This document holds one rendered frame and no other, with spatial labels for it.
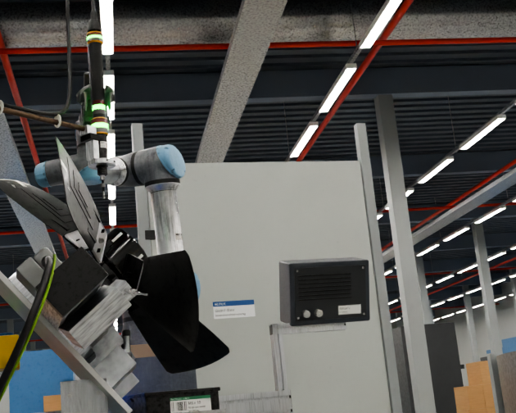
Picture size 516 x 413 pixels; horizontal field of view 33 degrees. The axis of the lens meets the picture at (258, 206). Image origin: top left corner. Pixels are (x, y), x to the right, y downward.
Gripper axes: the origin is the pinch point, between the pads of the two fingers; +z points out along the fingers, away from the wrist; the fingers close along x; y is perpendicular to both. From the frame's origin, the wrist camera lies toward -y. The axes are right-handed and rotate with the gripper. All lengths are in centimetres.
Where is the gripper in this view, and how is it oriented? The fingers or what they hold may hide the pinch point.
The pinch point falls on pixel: (97, 85)
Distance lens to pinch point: 229.1
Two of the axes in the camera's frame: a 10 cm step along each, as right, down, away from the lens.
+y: 0.9, 9.7, -2.3
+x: -9.6, 0.3, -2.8
